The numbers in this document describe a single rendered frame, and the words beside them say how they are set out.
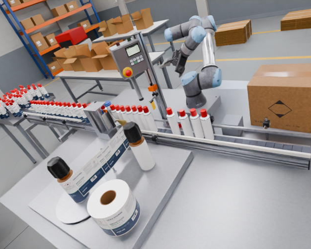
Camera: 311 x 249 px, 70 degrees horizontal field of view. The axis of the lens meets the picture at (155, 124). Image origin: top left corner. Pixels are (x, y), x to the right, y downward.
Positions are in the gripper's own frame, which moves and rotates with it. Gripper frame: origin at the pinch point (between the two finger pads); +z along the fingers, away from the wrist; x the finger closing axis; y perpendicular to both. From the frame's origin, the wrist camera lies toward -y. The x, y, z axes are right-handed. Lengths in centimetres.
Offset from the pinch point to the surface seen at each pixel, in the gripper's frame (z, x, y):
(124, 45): -9.3, 33.2, -4.3
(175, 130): 7.5, -13.8, -34.5
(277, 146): -32, -51, -47
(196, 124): -8.6, -18.2, -36.2
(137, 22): 239, 10, 357
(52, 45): 531, 225, 438
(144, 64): -3.5, 18.2, -5.6
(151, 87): 2.0, 9.0, -14.9
